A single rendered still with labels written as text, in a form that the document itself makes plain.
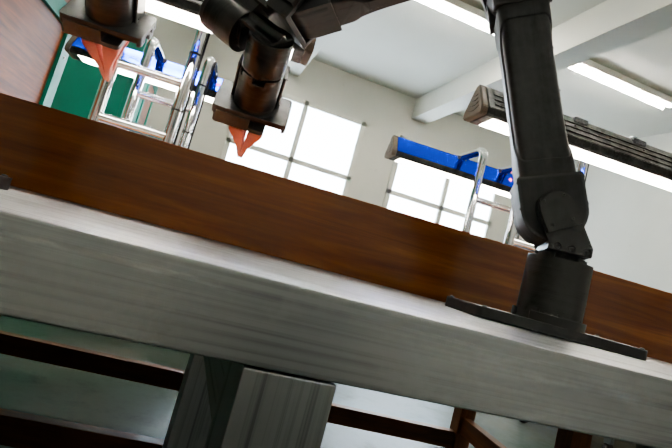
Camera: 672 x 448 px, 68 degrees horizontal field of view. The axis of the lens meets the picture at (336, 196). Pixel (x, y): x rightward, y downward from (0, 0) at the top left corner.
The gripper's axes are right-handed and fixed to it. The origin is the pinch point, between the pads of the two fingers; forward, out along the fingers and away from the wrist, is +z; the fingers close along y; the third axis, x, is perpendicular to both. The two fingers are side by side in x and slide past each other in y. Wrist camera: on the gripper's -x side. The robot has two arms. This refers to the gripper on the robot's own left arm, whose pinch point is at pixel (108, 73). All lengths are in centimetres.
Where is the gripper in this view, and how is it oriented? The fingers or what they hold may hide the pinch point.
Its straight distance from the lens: 79.9
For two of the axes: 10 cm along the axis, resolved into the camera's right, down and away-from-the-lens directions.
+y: -9.4, -2.8, -1.8
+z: -3.3, 6.8, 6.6
